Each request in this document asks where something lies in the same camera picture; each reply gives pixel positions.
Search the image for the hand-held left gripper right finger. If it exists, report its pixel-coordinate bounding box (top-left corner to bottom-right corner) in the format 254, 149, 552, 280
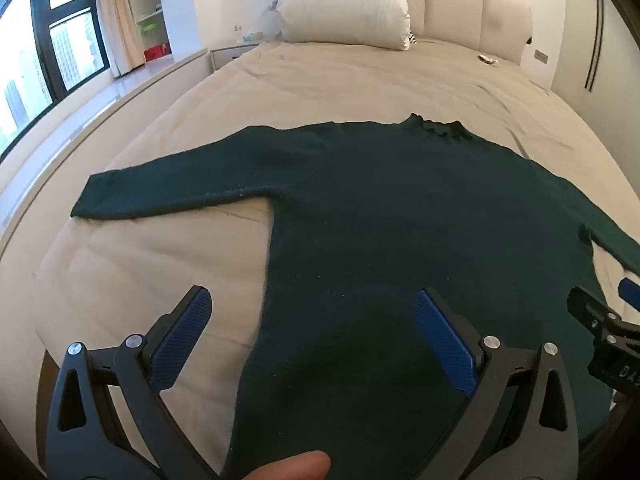
413, 288, 581, 480

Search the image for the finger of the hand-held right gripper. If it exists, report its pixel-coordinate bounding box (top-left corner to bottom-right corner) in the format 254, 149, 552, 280
567, 286, 640, 341
619, 275, 640, 311

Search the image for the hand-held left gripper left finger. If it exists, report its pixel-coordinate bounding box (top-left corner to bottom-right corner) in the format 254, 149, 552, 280
45, 286, 221, 480

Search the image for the dark green sweater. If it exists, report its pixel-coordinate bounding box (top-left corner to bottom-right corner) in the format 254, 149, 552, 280
71, 112, 640, 480

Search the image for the person's left hand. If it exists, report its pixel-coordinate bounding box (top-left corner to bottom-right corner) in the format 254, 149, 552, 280
239, 465, 332, 480

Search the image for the white window ledge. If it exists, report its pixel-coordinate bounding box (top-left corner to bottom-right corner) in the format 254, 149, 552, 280
0, 47, 208, 241

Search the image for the bed with beige cover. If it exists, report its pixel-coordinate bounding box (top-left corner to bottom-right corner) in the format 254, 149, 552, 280
0, 35, 640, 480

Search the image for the white nightstand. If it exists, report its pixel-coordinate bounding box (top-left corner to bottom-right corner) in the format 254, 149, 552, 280
210, 42, 261, 72

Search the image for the black framed window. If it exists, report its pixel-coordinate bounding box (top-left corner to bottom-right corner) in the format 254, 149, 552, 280
0, 0, 111, 161

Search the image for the beige padded headboard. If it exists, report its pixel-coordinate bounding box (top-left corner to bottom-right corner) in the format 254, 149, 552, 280
295, 0, 532, 68

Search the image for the beige curtain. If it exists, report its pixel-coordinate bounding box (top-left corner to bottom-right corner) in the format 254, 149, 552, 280
95, 0, 146, 78

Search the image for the white pillow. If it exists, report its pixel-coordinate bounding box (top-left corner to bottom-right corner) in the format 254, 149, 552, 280
276, 0, 412, 52

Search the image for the long wardrobe handle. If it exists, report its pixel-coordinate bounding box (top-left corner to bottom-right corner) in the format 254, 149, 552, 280
582, 0, 606, 92

